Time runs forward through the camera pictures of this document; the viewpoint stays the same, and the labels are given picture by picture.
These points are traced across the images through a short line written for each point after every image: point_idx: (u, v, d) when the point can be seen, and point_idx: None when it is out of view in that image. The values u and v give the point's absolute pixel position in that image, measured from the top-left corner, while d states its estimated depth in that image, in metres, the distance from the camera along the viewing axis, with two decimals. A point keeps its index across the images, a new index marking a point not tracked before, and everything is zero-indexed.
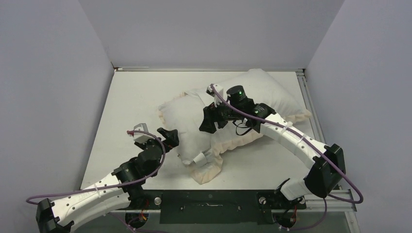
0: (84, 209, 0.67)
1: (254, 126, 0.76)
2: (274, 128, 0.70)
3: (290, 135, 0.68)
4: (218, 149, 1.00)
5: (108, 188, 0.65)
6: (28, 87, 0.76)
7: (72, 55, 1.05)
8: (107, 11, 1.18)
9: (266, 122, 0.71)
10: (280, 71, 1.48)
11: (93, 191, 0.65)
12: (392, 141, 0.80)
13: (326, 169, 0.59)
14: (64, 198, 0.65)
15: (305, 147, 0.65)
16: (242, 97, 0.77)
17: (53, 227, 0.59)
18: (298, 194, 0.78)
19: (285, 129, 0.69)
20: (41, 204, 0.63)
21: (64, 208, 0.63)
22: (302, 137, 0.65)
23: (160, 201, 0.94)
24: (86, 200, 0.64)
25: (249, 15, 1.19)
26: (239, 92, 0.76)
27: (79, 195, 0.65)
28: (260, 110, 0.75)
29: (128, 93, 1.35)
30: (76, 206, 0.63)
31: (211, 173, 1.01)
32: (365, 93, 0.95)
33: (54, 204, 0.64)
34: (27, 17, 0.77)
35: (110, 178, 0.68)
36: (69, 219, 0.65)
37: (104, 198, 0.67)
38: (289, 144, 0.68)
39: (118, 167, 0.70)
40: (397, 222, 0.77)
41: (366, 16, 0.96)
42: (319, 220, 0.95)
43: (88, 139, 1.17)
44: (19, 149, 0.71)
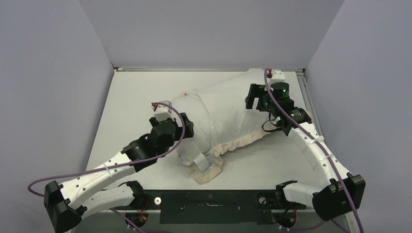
0: (94, 191, 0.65)
1: (284, 127, 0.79)
2: (303, 137, 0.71)
3: (316, 150, 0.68)
4: (218, 150, 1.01)
5: (119, 167, 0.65)
6: (28, 87, 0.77)
7: (72, 55, 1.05)
8: (107, 12, 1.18)
9: (298, 128, 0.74)
10: (280, 71, 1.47)
11: (103, 171, 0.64)
12: (392, 140, 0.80)
13: (340, 195, 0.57)
14: (73, 180, 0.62)
15: (327, 167, 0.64)
16: (283, 95, 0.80)
17: (64, 209, 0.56)
18: (297, 198, 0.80)
19: (313, 141, 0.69)
20: (48, 187, 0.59)
21: (74, 190, 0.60)
22: (328, 155, 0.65)
23: (160, 201, 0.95)
24: (97, 180, 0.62)
25: (249, 15, 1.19)
26: (283, 90, 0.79)
27: (89, 175, 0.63)
28: (296, 114, 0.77)
29: (128, 93, 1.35)
30: (87, 187, 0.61)
31: (211, 173, 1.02)
32: (365, 93, 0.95)
33: (63, 186, 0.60)
34: (27, 19, 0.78)
35: (118, 157, 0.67)
36: (80, 202, 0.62)
37: (113, 178, 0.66)
38: (312, 158, 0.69)
39: (127, 145, 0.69)
40: (398, 223, 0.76)
41: (367, 16, 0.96)
42: (321, 221, 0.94)
43: (88, 139, 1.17)
44: (19, 150, 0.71)
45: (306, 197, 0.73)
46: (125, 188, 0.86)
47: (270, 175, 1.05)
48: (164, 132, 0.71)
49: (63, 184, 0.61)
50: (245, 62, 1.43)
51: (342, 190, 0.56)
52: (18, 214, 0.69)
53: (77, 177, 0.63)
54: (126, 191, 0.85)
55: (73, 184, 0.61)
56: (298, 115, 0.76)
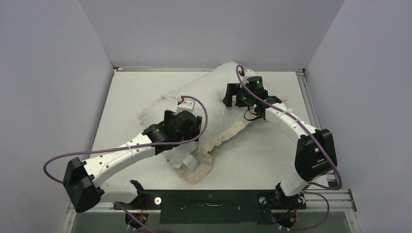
0: (114, 172, 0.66)
1: (261, 113, 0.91)
2: (275, 112, 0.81)
3: (286, 119, 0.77)
4: (206, 148, 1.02)
5: (141, 147, 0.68)
6: (27, 87, 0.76)
7: (72, 55, 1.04)
8: (107, 11, 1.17)
9: (270, 108, 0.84)
10: (280, 71, 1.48)
11: (125, 150, 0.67)
12: (392, 140, 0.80)
13: (311, 146, 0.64)
14: (96, 158, 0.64)
15: (297, 128, 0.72)
16: (258, 87, 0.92)
17: (88, 185, 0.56)
18: (293, 187, 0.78)
19: (283, 113, 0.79)
20: (71, 163, 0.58)
21: (97, 167, 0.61)
22: (296, 120, 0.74)
23: (160, 201, 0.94)
24: (120, 158, 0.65)
25: (249, 15, 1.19)
26: (257, 82, 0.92)
27: (112, 154, 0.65)
28: (269, 100, 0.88)
29: (128, 93, 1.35)
30: (110, 165, 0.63)
31: (202, 171, 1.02)
32: (365, 93, 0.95)
33: (86, 163, 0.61)
34: (26, 18, 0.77)
35: (140, 137, 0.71)
36: (101, 181, 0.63)
37: (134, 158, 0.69)
38: (285, 126, 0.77)
39: (147, 127, 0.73)
40: (398, 222, 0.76)
41: (366, 17, 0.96)
42: (321, 220, 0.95)
43: (88, 139, 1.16)
44: (18, 150, 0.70)
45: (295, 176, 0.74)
46: (129, 183, 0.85)
47: (269, 173, 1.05)
48: (188, 119, 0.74)
49: (86, 161, 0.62)
50: (246, 62, 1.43)
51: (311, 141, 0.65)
52: (18, 214, 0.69)
53: (100, 156, 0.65)
54: (131, 186, 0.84)
55: (96, 161, 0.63)
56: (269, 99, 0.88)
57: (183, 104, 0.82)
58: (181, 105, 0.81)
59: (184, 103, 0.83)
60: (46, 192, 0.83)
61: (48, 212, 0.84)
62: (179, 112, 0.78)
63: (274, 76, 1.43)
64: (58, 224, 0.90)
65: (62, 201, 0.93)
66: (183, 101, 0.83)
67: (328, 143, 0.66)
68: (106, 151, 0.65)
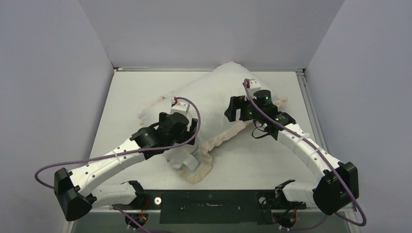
0: (103, 180, 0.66)
1: (272, 132, 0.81)
2: (291, 136, 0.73)
3: (305, 146, 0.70)
4: (206, 147, 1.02)
5: (128, 154, 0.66)
6: (27, 86, 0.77)
7: (72, 54, 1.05)
8: (106, 11, 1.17)
9: (284, 129, 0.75)
10: (280, 71, 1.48)
11: (111, 158, 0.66)
12: (392, 140, 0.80)
13: (335, 185, 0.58)
14: (81, 167, 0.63)
15: (318, 160, 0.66)
16: (266, 103, 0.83)
17: (74, 195, 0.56)
18: (298, 196, 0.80)
19: (301, 139, 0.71)
20: (57, 174, 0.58)
21: (83, 177, 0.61)
22: (317, 148, 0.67)
23: (159, 201, 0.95)
24: (106, 167, 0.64)
25: (249, 15, 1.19)
26: (266, 97, 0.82)
27: (98, 163, 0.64)
28: (281, 118, 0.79)
29: (128, 93, 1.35)
30: (95, 174, 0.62)
31: (202, 171, 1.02)
32: (365, 92, 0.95)
33: (72, 174, 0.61)
34: (26, 17, 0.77)
35: (128, 143, 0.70)
36: (89, 190, 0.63)
37: (122, 165, 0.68)
38: (302, 154, 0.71)
39: (136, 132, 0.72)
40: (398, 222, 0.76)
41: (366, 16, 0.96)
42: (321, 220, 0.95)
43: (88, 139, 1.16)
44: (18, 149, 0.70)
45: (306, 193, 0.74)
46: (127, 185, 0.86)
47: (269, 172, 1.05)
48: (179, 122, 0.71)
49: (72, 172, 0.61)
50: (245, 62, 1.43)
51: (336, 180, 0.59)
52: (18, 215, 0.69)
53: (86, 165, 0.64)
54: (129, 188, 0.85)
55: (82, 171, 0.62)
56: (281, 117, 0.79)
57: (177, 106, 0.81)
58: (175, 107, 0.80)
59: (178, 104, 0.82)
60: (46, 192, 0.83)
61: (48, 212, 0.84)
62: (170, 115, 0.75)
63: (273, 76, 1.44)
64: (58, 224, 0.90)
65: None
66: (177, 103, 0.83)
67: (352, 177, 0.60)
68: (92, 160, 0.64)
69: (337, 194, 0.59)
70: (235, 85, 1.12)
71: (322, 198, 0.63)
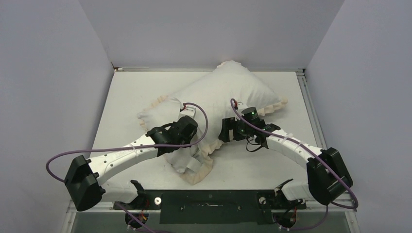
0: (116, 171, 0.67)
1: (263, 142, 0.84)
2: (276, 139, 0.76)
3: (290, 144, 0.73)
4: (206, 150, 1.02)
5: (145, 147, 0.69)
6: (28, 86, 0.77)
7: (72, 54, 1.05)
8: (107, 11, 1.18)
9: (271, 135, 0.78)
10: (280, 71, 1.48)
11: (129, 149, 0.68)
12: (392, 140, 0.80)
13: (320, 169, 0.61)
14: (100, 156, 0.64)
15: (302, 152, 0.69)
16: (253, 117, 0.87)
17: (93, 181, 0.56)
18: (297, 194, 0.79)
19: (285, 139, 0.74)
20: (76, 161, 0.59)
21: (102, 165, 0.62)
22: (299, 142, 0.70)
23: (160, 201, 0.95)
24: (125, 158, 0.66)
25: (249, 15, 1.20)
26: (252, 112, 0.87)
27: (116, 153, 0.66)
28: (266, 128, 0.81)
29: (128, 93, 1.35)
30: (114, 164, 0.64)
31: (201, 173, 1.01)
32: (365, 92, 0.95)
33: (90, 162, 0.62)
34: (25, 16, 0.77)
35: (143, 139, 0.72)
36: (104, 179, 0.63)
37: (136, 159, 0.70)
38: (289, 152, 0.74)
39: (151, 130, 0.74)
40: (398, 222, 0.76)
41: (366, 17, 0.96)
42: (321, 219, 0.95)
43: (88, 139, 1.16)
44: (18, 150, 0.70)
45: (303, 188, 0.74)
46: (129, 184, 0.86)
47: (268, 171, 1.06)
48: (190, 123, 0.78)
49: (91, 159, 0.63)
50: (245, 62, 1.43)
51: (321, 165, 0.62)
52: (18, 214, 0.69)
53: (104, 155, 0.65)
54: (131, 187, 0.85)
55: (101, 160, 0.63)
56: (267, 126, 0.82)
57: (184, 111, 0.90)
58: (184, 112, 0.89)
59: (186, 109, 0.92)
60: (46, 192, 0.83)
61: (48, 211, 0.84)
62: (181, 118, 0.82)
63: (273, 76, 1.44)
64: (58, 223, 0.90)
65: (62, 201, 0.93)
66: (186, 108, 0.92)
67: (336, 161, 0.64)
68: (111, 150, 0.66)
69: (326, 179, 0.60)
70: (235, 85, 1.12)
71: (317, 189, 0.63)
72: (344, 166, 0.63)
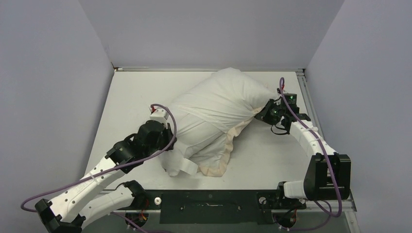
0: (86, 202, 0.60)
1: (287, 127, 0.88)
2: (300, 127, 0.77)
3: (308, 136, 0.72)
4: (231, 133, 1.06)
5: (105, 173, 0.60)
6: (28, 86, 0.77)
7: (72, 54, 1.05)
8: (106, 11, 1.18)
9: (298, 122, 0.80)
10: (280, 71, 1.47)
11: (89, 180, 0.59)
12: (391, 140, 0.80)
13: (322, 166, 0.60)
14: (61, 194, 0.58)
15: (316, 146, 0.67)
16: (291, 101, 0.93)
17: (57, 225, 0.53)
18: (295, 192, 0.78)
19: (307, 130, 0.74)
20: (37, 206, 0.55)
21: (63, 205, 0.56)
22: (318, 138, 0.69)
23: (159, 200, 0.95)
24: (85, 191, 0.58)
25: (249, 15, 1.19)
26: (291, 96, 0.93)
27: (77, 187, 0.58)
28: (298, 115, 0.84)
29: (128, 93, 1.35)
30: (76, 200, 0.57)
31: (223, 160, 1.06)
32: (365, 92, 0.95)
33: (52, 203, 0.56)
34: (25, 17, 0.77)
35: (103, 162, 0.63)
36: (74, 214, 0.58)
37: (102, 186, 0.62)
38: (306, 144, 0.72)
39: (110, 149, 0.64)
40: (398, 223, 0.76)
41: (366, 17, 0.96)
42: (324, 221, 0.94)
43: (88, 139, 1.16)
44: (18, 150, 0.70)
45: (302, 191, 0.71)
46: (123, 189, 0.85)
47: (267, 169, 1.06)
48: (152, 131, 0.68)
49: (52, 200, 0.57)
50: (246, 62, 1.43)
51: (325, 162, 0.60)
52: (17, 215, 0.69)
53: (65, 191, 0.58)
54: (125, 192, 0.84)
55: (62, 198, 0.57)
56: (299, 114, 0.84)
57: (154, 114, 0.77)
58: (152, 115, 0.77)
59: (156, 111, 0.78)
60: (46, 192, 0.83)
61: None
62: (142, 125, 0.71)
63: (273, 76, 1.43)
64: None
65: None
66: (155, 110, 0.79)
67: (343, 168, 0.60)
68: (70, 186, 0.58)
69: (323, 180, 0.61)
70: (236, 84, 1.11)
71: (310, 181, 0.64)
72: (348, 176, 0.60)
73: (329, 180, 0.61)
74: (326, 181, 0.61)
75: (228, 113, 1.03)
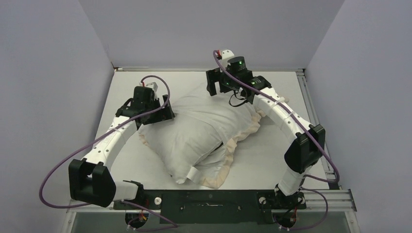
0: (113, 156, 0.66)
1: (248, 97, 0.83)
2: (267, 101, 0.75)
3: (280, 110, 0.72)
4: (231, 145, 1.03)
5: (125, 124, 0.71)
6: (28, 86, 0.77)
7: (72, 54, 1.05)
8: (106, 11, 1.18)
9: (260, 94, 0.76)
10: (280, 71, 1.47)
11: (113, 132, 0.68)
12: (390, 140, 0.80)
13: (305, 144, 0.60)
14: (92, 150, 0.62)
15: (291, 123, 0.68)
16: (241, 67, 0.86)
17: (102, 169, 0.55)
18: (288, 182, 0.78)
19: (276, 103, 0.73)
20: (72, 164, 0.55)
21: (100, 155, 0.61)
22: (290, 112, 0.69)
23: (159, 200, 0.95)
24: (113, 141, 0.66)
25: (249, 15, 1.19)
26: (239, 62, 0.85)
27: (104, 141, 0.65)
28: (257, 82, 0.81)
29: (128, 93, 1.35)
30: (109, 148, 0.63)
31: (222, 174, 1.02)
32: (365, 92, 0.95)
33: (87, 159, 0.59)
34: (26, 17, 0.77)
35: (116, 120, 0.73)
36: (108, 166, 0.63)
37: (124, 138, 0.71)
38: (277, 119, 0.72)
39: (117, 109, 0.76)
40: (395, 223, 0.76)
41: (366, 17, 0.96)
42: (319, 221, 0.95)
43: (88, 139, 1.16)
44: (18, 150, 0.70)
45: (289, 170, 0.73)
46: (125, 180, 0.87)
47: (267, 169, 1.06)
48: (147, 89, 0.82)
49: (85, 158, 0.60)
50: (246, 62, 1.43)
51: (307, 139, 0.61)
52: (17, 215, 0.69)
53: (94, 147, 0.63)
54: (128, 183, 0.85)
55: (95, 151, 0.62)
56: (256, 84, 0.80)
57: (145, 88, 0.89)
58: None
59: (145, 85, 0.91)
60: (46, 192, 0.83)
61: (49, 211, 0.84)
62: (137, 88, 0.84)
63: (273, 76, 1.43)
64: (58, 223, 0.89)
65: (61, 200, 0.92)
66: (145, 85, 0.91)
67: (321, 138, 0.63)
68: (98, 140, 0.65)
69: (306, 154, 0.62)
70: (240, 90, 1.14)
71: (293, 159, 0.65)
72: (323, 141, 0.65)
73: (313, 149, 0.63)
74: (310, 152, 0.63)
75: (235, 120, 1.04)
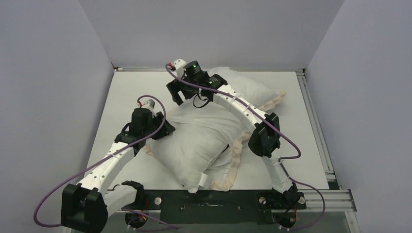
0: (110, 181, 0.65)
1: (209, 96, 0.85)
2: (225, 98, 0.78)
3: (238, 105, 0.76)
4: (238, 146, 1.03)
5: (122, 150, 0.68)
6: (28, 86, 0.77)
7: (72, 55, 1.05)
8: (106, 11, 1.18)
9: (218, 92, 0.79)
10: (280, 71, 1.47)
11: (110, 158, 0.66)
12: (390, 141, 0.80)
13: (264, 132, 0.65)
14: (87, 175, 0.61)
15: (249, 115, 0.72)
16: (196, 71, 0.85)
17: (95, 196, 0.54)
18: (274, 176, 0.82)
19: (234, 99, 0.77)
20: (65, 190, 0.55)
21: (95, 180, 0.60)
22: (248, 106, 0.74)
23: (159, 200, 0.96)
24: (111, 167, 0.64)
25: (248, 15, 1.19)
26: (194, 65, 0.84)
27: (101, 166, 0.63)
28: (214, 81, 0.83)
29: (128, 93, 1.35)
30: (105, 174, 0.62)
31: (231, 175, 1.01)
32: (365, 92, 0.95)
33: (82, 183, 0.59)
34: (25, 18, 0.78)
35: (115, 146, 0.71)
36: (104, 191, 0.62)
37: (122, 163, 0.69)
38: (237, 112, 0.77)
39: (116, 135, 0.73)
40: (395, 223, 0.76)
41: (366, 18, 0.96)
42: (315, 220, 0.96)
43: (88, 139, 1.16)
44: (18, 151, 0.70)
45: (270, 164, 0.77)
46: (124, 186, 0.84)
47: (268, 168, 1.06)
48: (144, 112, 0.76)
49: (80, 182, 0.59)
50: (246, 62, 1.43)
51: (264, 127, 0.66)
52: (18, 215, 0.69)
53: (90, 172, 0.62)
54: (127, 188, 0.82)
55: (90, 177, 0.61)
56: (213, 84, 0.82)
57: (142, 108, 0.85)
58: None
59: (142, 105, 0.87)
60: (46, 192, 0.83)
61: (49, 212, 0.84)
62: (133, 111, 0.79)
63: (273, 75, 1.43)
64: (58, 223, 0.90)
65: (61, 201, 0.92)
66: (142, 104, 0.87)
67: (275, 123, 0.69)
68: (94, 166, 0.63)
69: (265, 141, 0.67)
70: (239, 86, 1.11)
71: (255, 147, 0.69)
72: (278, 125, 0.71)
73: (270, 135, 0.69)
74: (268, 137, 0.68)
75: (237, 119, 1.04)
